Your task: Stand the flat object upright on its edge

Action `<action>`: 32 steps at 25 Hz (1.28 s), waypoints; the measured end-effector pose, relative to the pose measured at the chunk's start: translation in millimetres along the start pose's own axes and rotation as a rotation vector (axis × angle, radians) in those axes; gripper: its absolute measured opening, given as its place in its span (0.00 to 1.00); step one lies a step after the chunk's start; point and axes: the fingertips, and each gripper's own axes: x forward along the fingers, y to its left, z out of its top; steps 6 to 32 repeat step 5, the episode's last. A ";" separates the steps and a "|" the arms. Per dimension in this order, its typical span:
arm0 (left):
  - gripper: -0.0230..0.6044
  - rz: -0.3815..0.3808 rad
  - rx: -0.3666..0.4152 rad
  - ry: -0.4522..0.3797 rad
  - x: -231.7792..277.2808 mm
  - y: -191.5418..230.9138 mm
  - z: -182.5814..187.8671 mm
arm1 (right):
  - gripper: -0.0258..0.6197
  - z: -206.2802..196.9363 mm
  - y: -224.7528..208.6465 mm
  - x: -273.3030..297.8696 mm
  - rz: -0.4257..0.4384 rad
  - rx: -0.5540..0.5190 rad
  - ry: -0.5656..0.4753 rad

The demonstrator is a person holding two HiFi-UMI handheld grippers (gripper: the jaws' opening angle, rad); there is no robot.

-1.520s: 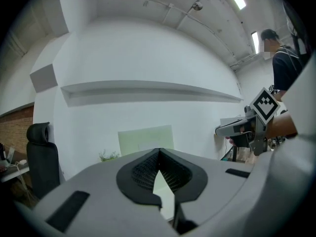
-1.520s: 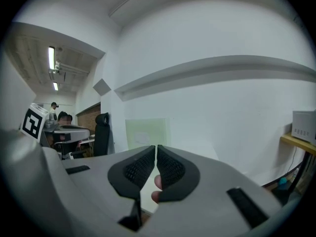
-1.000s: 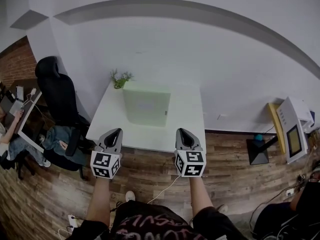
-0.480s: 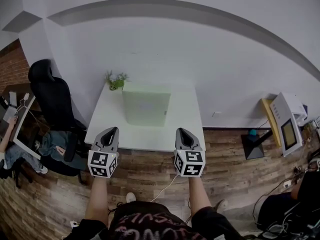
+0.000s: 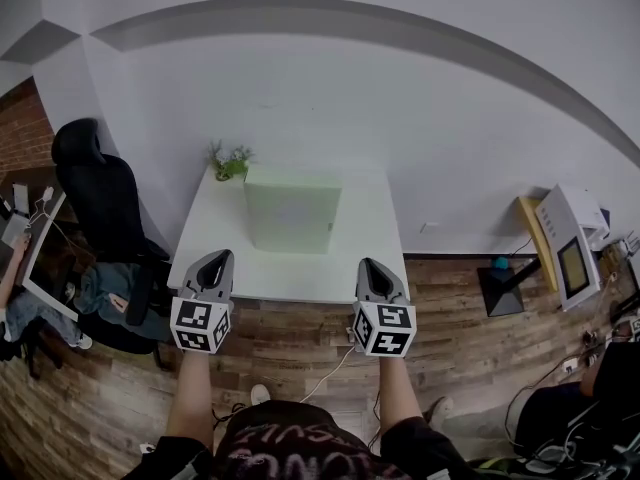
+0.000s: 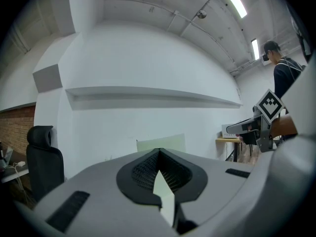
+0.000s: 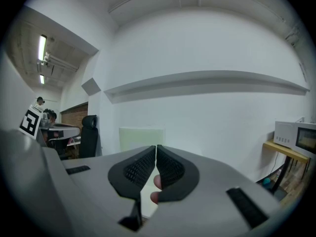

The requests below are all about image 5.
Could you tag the wooden desk with white frame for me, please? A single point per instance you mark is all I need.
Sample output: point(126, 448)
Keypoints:
point(47, 258)

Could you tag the white wall socket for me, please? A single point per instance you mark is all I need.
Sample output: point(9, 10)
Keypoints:
point(429, 227)

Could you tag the person's black printed shirt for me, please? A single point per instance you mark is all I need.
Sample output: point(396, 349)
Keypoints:
point(295, 448)

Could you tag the black pedestal stand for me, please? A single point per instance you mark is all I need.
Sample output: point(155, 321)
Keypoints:
point(502, 293)

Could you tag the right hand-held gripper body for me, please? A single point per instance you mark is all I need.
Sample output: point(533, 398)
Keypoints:
point(385, 328)

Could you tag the silver laptop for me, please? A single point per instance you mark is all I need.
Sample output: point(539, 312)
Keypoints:
point(14, 230)

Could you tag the small potted flower plant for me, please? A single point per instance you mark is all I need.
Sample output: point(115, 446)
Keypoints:
point(230, 163)

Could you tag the person's white shoe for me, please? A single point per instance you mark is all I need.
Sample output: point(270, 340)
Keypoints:
point(260, 394)

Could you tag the pale green box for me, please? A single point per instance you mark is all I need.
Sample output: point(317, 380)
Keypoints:
point(290, 218)

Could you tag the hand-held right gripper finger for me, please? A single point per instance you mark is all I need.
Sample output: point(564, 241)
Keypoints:
point(395, 288)
point(362, 285)

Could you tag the teal ball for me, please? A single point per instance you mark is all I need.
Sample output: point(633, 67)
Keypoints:
point(500, 263)

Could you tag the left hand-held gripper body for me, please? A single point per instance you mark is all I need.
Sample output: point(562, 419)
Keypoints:
point(200, 323)

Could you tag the teal jacket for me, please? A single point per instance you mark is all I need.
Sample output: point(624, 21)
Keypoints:
point(105, 288)

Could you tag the black office chair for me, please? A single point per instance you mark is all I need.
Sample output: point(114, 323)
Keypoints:
point(105, 193)

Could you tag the person's right forearm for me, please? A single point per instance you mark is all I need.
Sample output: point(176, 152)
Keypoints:
point(400, 393)

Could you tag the white machine with screen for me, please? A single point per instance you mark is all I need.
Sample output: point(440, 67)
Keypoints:
point(565, 228)

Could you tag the person's left forearm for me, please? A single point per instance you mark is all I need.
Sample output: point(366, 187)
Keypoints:
point(192, 403)

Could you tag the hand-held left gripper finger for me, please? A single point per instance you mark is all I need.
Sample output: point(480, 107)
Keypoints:
point(192, 280)
point(226, 280)

